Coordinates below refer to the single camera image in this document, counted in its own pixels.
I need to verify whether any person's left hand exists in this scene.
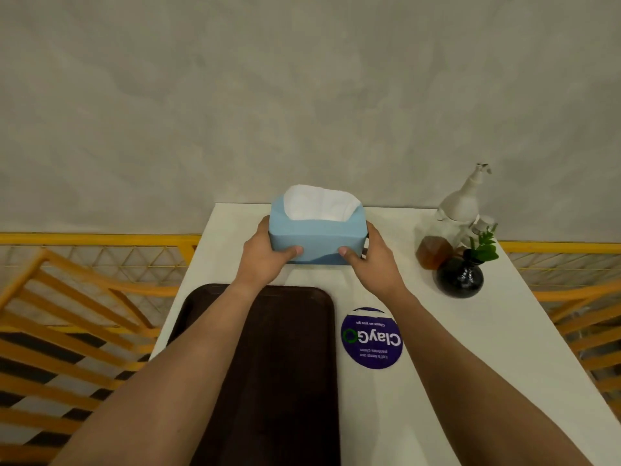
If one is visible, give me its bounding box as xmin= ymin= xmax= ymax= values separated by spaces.
xmin=229 ymin=216 xmax=305 ymax=289

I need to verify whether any person's right hand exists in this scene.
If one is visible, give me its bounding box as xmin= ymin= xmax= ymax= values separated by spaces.
xmin=338 ymin=221 xmax=409 ymax=300

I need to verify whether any blue tissue pack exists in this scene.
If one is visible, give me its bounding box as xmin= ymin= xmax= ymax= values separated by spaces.
xmin=269 ymin=184 xmax=368 ymax=265

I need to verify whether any person's left forearm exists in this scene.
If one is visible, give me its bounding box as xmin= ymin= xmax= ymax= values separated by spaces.
xmin=49 ymin=279 xmax=265 ymax=466

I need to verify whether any person's right forearm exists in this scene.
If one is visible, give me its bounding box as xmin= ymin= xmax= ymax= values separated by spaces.
xmin=382 ymin=285 xmax=595 ymax=466

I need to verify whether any round purple sticker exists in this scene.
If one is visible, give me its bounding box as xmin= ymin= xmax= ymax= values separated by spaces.
xmin=341 ymin=307 xmax=404 ymax=371

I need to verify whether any amber liquid glass bottle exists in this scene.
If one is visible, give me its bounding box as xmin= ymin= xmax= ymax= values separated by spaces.
xmin=416 ymin=221 xmax=469 ymax=271

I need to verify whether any round black vase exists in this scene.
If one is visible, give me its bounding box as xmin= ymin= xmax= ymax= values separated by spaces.
xmin=435 ymin=249 xmax=485 ymax=299

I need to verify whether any white pump dispenser bottle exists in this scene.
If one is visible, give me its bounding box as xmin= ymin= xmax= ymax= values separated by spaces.
xmin=435 ymin=163 xmax=493 ymax=225

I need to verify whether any dark brown serving tray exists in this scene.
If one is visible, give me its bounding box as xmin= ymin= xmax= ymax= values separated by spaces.
xmin=166 ymin=284 xmax=341 ymax=466

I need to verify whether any green plant sprig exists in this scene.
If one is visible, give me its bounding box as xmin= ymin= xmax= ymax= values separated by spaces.
xmin=469 ymin=224 xmax=500 ymax=264

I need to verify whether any white table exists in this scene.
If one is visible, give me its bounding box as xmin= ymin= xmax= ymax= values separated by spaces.
xmin=73 ymin=204 xmax=621 ymax=466

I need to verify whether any yellow metal railing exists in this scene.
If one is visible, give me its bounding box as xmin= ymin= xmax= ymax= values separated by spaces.
xmin=0 ymin=232 xmax=621 ymax=330

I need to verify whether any orange wooden chair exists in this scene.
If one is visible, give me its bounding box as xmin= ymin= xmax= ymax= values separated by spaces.
xmin=0 ymin=247 xmax=181 ymax=466
xmin=533 ymin=286 xmax=621 ymax=423

